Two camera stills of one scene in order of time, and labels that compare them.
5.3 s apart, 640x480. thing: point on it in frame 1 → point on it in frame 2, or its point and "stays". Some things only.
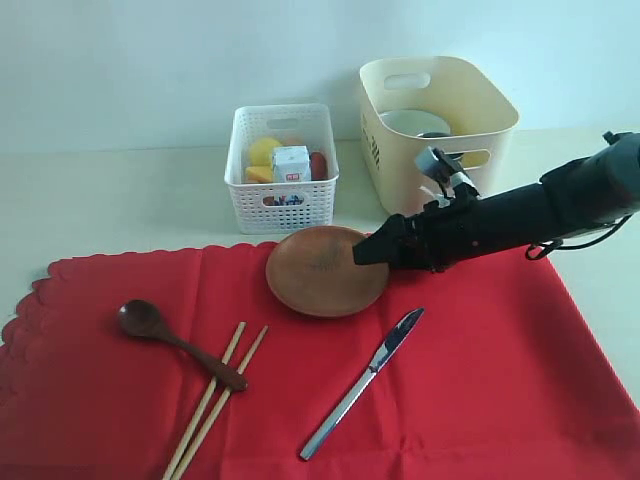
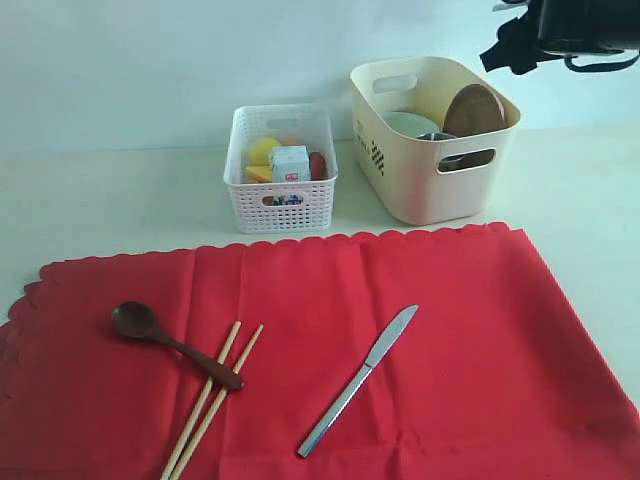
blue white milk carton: x=291 y=163 stays
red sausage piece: x=318 y=167 stays
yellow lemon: x=261 y=151 stays
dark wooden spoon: x=144 y=318 stays
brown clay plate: x=313 y=270 → x=474 y=110
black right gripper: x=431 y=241 → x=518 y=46
